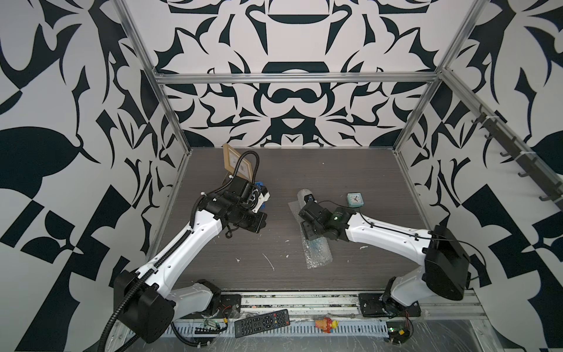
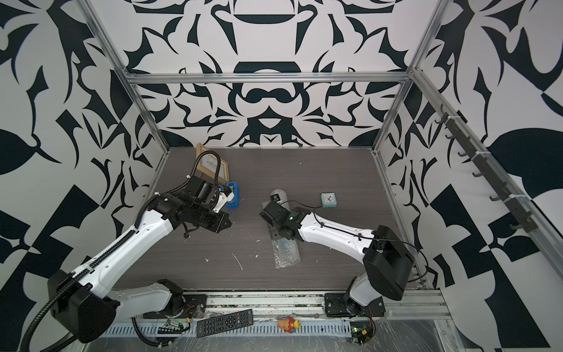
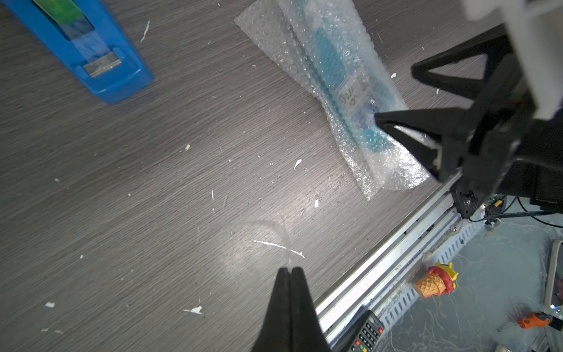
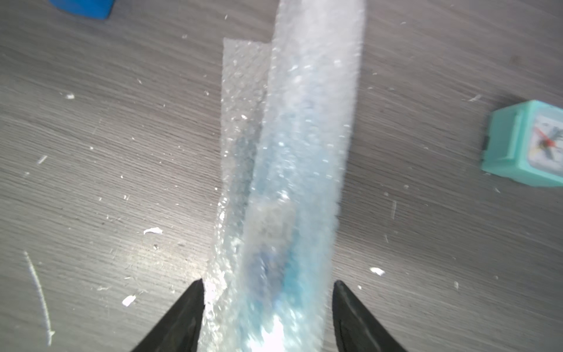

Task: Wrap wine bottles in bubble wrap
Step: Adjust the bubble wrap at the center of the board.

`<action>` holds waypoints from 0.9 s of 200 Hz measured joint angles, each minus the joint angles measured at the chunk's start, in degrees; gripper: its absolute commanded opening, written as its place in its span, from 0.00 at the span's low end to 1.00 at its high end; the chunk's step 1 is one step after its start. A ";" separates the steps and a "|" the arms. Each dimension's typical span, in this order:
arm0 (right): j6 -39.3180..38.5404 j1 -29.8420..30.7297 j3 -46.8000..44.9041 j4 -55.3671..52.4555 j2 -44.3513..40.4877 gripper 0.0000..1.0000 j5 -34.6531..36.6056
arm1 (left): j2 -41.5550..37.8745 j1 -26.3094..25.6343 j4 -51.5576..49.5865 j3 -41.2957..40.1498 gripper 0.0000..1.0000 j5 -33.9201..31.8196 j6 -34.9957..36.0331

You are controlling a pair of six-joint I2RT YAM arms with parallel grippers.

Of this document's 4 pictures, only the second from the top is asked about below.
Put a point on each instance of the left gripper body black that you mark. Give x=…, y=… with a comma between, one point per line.
x=210, y=219

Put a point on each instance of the clear bubble wrap sheet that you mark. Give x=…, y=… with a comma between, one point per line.
x=286, y=252

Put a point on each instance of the blue tape dispenser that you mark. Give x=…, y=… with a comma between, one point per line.
x=235, y=203

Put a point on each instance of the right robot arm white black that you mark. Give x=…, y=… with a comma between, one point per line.
x=387, y=261

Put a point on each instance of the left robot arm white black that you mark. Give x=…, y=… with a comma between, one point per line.
x=86, y=302

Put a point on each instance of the small teal alarm clock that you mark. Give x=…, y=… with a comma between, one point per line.
x=328, y=200

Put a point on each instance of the small red yellow toy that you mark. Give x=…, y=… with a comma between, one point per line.
x=289, y=325

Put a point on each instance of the black remote control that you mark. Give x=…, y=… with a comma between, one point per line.
x=224, y=323

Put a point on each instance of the small green circuit board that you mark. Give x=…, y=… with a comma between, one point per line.
x=171, y=327

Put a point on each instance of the black electronics box green led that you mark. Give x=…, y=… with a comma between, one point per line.
x=362, y=334

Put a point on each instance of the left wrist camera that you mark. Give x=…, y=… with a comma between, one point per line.
x=227, y=194

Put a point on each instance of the wooden picture frame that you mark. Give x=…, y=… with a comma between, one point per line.
x=208, y=164

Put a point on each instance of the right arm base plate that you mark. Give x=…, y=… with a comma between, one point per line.
x=339, y=305

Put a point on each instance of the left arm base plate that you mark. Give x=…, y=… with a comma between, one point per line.
x=189, y=306

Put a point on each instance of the black wall hook rail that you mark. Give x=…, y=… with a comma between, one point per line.
x=483, y=186

